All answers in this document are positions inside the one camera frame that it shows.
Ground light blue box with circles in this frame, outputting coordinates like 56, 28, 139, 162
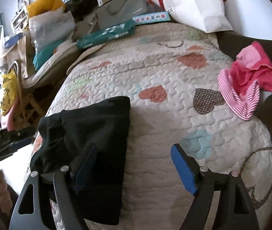
132, 11, 171, 26

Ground black pants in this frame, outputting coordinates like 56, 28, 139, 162
30, 96, 131, 226

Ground pink striped cloth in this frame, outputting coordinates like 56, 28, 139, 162
217, 71, 261, 121

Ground pink cloth on chair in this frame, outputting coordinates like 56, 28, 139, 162
1, 99, 21, 130

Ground grey laptop bag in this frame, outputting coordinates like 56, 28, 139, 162
95, 0, 151, 31

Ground yellow cartoon plastic bag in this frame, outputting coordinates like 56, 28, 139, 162
1, 71, 20, 116

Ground green flat box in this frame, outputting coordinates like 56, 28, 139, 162
76, 20, 136, 51

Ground brown paper bag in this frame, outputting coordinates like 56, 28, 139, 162
5, 35, 34, 79

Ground black clothes pile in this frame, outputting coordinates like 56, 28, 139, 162
65, 0, 100, 21

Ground quilted heart print blanket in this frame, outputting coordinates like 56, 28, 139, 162
22, 21, 272, 230

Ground white shelf unit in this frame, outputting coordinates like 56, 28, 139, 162
10, 6, 30, 33

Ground white bagged bundle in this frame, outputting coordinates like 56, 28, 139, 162
28, 11, 75, 53

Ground teal cloth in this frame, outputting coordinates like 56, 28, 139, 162
33, 41, 67, 71

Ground person's left forearm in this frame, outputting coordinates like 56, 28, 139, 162
0, 169, 8, 212

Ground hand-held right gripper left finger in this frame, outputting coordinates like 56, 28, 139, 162
9, 142, 97, 230

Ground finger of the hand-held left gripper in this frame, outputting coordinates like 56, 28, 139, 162
5, 127, 37, 140
0, 139, 34, 159

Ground white paper bag red handles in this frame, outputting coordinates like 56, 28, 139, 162
145, 0, 233, 33

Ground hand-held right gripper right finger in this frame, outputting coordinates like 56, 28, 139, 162
171, 143, 261, 230

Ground wooden chair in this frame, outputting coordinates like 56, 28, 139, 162
7, 61, 47, 130

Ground pink red garment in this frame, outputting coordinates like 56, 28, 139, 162
222, 41, 272, 93

